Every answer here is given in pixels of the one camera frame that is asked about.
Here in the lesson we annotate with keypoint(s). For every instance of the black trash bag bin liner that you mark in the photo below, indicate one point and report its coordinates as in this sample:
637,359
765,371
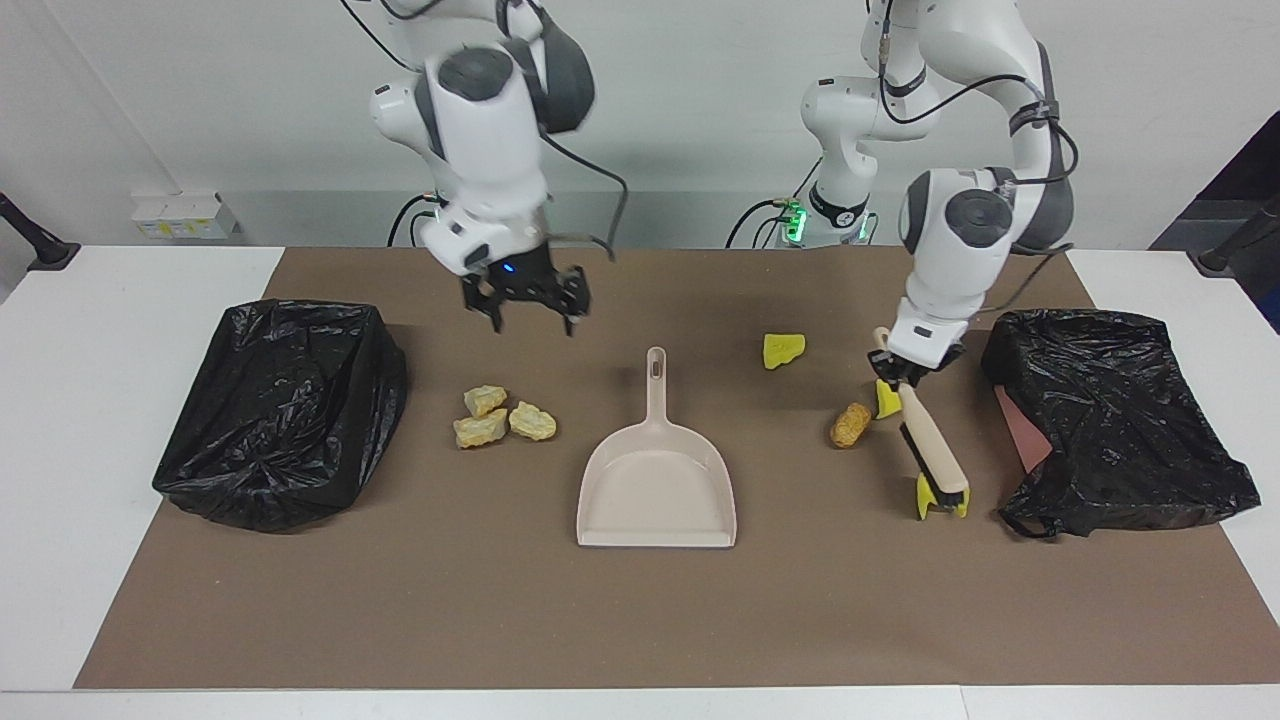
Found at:
280,420

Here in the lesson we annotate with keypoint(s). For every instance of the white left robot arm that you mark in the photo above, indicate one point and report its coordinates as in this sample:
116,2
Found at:
950,270

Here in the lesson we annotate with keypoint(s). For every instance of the brown lump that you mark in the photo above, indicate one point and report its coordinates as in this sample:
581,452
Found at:
850,425

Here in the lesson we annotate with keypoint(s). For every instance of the pale yellow foam chunk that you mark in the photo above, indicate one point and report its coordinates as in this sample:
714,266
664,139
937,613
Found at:
485,400
532,422
480,430

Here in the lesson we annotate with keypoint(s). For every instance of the dark partition panel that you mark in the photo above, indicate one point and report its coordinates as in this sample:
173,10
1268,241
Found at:
1255,160

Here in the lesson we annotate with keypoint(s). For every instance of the notched yellow sponge green backing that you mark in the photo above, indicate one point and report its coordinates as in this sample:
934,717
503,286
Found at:
925,500

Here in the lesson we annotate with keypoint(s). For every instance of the brown paper table mat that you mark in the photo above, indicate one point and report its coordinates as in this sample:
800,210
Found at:
640,620

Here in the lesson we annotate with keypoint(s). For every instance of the black bag over pink bin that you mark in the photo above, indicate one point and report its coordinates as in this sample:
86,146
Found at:
1120,420

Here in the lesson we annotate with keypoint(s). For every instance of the pink bin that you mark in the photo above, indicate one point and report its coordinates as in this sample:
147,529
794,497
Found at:
1022,435

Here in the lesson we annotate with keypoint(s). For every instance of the white wall socket box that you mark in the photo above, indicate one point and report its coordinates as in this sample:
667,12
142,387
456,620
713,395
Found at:
185,218

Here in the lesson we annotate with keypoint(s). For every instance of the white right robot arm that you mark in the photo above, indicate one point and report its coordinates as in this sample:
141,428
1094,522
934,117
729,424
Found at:
485,130

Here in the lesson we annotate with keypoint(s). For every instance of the wide yellow sponge piece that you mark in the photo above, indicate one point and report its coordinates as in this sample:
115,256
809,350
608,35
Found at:
783,350

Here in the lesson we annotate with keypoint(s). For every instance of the black camera stand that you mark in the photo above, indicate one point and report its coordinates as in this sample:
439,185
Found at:
1225,255
45,250

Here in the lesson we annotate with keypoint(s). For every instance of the beige hand brush black bristles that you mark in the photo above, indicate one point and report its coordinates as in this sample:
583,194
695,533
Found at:
935,440

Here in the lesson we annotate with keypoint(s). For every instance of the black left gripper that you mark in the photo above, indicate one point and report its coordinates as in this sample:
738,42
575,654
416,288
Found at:
938,365

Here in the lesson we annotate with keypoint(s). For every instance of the wedge-shaped yellow sponge piece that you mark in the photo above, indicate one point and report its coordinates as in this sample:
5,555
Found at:
888,402

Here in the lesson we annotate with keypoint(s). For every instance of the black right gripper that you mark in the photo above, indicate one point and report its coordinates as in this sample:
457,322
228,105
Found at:
522,275

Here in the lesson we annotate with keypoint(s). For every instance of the beige plastic dustpan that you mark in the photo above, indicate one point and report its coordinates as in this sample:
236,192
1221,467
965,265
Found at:
655,490

